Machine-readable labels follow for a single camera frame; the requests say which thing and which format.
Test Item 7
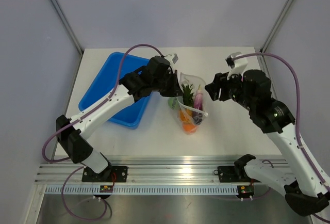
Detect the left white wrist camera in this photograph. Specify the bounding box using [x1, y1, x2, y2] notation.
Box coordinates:
[164, 53, 178, 67]

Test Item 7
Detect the aluminium rail frame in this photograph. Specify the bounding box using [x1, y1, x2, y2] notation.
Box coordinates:
[34, 155, 240, 185]

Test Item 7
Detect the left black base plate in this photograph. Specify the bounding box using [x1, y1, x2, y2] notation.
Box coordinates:
[82, 166, 128, 183]

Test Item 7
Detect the clear zip top bag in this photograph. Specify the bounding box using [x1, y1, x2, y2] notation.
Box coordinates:
[168, 73, 208, 135]

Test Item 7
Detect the white slotted cable duct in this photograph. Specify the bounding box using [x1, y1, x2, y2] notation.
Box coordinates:
[45, 185, 238, 196]

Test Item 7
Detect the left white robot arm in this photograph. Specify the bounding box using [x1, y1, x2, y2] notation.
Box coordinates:
[56, 54, 183, 182]

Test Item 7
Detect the blue plastic bin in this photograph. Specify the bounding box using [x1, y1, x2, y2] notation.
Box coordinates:
[78, 52, 151, 130]

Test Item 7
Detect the small circuit board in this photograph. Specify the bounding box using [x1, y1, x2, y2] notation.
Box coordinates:
[237, 185, 255, 199]
[100, 185, 113, 193]

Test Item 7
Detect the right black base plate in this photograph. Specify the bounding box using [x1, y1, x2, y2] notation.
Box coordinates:
[213, 166, 252, 183]

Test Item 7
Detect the left small circuit board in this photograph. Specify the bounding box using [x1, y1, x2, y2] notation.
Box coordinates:
[100, 185, 113, 193]

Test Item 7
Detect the green toy ball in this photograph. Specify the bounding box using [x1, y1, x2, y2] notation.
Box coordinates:
[168, 97, 180, 110]

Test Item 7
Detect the orange toy fruit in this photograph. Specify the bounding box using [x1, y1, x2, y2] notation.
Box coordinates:
[182, 122, 198, 134]

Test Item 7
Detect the right small circuit board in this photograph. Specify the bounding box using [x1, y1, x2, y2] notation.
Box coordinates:
[237, 185, 255, 199]

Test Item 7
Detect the dark purple toy eggplant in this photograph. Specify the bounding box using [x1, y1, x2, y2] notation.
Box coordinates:
[192, 85, 204, 125]

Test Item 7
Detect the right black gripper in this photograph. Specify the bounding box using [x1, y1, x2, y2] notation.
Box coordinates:
[205, 67, 255, 111]

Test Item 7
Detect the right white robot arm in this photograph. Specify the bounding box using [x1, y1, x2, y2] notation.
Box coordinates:
[205, 70, 329, 216]

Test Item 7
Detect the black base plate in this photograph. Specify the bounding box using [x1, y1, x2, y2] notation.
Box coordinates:
[82, 166, 128, 183]
[213, 166, 252, 183]

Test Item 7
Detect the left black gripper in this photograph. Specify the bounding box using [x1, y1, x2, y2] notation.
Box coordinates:
[152, 70, 183, 98]

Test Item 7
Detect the toy pineapple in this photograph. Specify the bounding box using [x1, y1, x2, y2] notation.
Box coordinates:
[179, 84, 194, 123]

